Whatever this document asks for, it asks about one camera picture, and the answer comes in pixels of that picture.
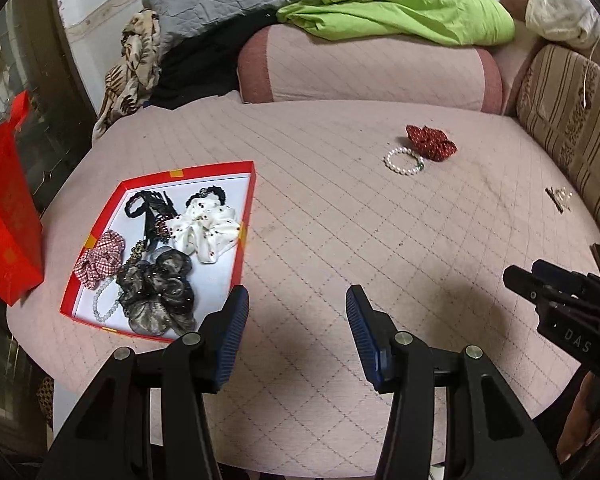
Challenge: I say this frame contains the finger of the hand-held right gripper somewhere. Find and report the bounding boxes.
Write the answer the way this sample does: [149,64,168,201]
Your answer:
[531,259,600,306]
[503,265,581,311]

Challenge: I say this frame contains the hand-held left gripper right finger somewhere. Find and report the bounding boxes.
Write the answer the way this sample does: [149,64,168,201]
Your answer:
[345,284,563,480]

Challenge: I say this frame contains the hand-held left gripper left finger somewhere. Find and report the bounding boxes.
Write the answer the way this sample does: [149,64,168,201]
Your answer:
[39,284,251,480]

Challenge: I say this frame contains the dark sheer scrunchie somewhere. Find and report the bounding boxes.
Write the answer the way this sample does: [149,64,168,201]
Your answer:
[116,246,197,336]

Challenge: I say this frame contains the white dotted scrunchie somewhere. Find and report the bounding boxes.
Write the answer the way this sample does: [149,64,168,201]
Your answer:
[166,197,242,265]

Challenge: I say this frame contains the gold black patterned hair tie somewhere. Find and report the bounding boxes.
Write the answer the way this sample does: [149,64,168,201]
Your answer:
[126,239,153,268]

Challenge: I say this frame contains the black sequined hair band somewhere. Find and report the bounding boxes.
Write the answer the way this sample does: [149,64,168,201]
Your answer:
[142,195,178,253]

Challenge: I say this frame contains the pale bead bracelet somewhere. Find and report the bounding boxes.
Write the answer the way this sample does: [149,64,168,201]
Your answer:
[92,275,126,324]

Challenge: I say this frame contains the black scrunchie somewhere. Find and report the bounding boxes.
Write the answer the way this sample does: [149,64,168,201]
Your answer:
[189,186,229,207]

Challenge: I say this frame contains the red cardboard box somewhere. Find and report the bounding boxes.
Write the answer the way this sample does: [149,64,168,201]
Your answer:
[60,161,257,344]

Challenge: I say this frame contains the red white checked scrunchie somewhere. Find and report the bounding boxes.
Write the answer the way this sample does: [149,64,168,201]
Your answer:
[75,230,126,289]

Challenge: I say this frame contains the person's right hand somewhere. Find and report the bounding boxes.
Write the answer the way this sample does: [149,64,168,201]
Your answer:
[555,372,600,466]

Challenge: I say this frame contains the gold hair clip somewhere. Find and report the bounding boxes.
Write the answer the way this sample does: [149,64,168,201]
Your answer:
[545,186,572,213]

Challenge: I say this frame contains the pink quilted bed cover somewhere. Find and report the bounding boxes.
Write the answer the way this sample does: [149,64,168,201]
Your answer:
[6,100,600,466]

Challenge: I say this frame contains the striped beige cushion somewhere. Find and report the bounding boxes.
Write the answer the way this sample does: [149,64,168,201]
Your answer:
[516,44,600,256]

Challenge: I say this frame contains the red dotted scrunchie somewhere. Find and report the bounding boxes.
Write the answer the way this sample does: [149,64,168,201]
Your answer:
[406,124,458,162]

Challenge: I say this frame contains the red paper bag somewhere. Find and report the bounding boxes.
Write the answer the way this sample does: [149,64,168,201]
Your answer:
[0,91,46,307]

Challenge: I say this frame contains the pink bolster pillow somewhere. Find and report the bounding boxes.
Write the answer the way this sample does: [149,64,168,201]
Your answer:
[236,25,504,115]

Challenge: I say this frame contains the white plastic bag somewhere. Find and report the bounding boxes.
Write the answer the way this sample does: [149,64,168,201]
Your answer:
[525,0,600,51]

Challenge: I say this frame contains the dark cloth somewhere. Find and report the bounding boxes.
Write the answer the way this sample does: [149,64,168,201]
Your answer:
[150,10,281,110]

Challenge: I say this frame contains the brown cream patterned cloth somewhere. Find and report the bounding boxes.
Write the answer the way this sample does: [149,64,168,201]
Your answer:
[92,9,162,141]

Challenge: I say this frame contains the dark glass cabinet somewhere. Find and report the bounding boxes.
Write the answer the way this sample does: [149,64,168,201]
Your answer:
[0,0,96,211]

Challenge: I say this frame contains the pearl bracelet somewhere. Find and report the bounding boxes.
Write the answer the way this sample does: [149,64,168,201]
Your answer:
[384,146,426,177]

